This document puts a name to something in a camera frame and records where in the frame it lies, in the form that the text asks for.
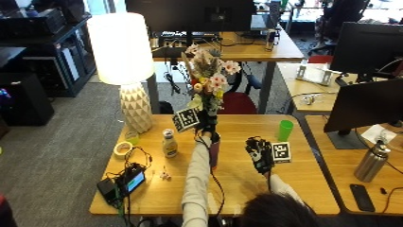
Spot person's right hand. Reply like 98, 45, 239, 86
244, 135, 275, 175

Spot person's left hand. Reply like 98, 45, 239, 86
194, 109, 220, 136

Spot mixed flower bouquet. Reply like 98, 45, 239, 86
179, 43, 243, 118

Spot white marker cube left glove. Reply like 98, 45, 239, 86
171, 106, 202, 133

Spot white marker cube glove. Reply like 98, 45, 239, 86
271, 141, 294, 165
171, 106, 202, 133

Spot white marker cube right glove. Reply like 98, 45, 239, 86
271, 141, 294, 165

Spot red chair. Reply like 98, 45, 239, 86
216, 91, 258, 115

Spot green plastic cup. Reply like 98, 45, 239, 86
275, 119, 295, 143

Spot purple vase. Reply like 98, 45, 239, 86
207, 131, 222, 168

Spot small yellow drink bottle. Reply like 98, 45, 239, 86
161, 128, 178, 159

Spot small green-yellow jar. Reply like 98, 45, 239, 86
123, 130, 141, 147

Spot clear glasses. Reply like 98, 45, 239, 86
299, 92, 327, 106

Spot wooden side desk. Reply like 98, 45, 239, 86
275, 61, 363, 115

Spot small loose white flower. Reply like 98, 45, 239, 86
158, 169, 173, 182

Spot white tape roll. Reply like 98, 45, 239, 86
111, 140, 134, 161

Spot wooden back desk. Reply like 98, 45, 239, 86
146, 28, 306, 115

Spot white laptop stand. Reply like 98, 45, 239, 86
295, 61, 338, 87

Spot black device with lit screen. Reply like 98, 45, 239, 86
114, 163, 149, 196

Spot steel water bottle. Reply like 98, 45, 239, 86
352, 139, 391, 183

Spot black monitor on stand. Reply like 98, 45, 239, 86
322, 78, 403, 150

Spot white table lamp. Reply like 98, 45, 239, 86
85, 11, 155, 134

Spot white paper sheet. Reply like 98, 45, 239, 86
360, 124, 397, 145

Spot black smartphone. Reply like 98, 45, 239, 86
348, 183, 376, 213

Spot wide black monitor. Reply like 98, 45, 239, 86
125, 0, 258, 45

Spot black battery box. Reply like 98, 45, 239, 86
95, 177, 122, 205

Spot large black monitor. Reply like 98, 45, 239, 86
328, 21, 403, 83

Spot black shelf cabinet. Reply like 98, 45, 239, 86
0, 8, 98, 98

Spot black computer tower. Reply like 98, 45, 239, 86
0, 72, 57, 128

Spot black glove cable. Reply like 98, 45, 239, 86
193, 131, 226, 219

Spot black device cables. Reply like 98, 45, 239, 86
105, 145, 154, 227

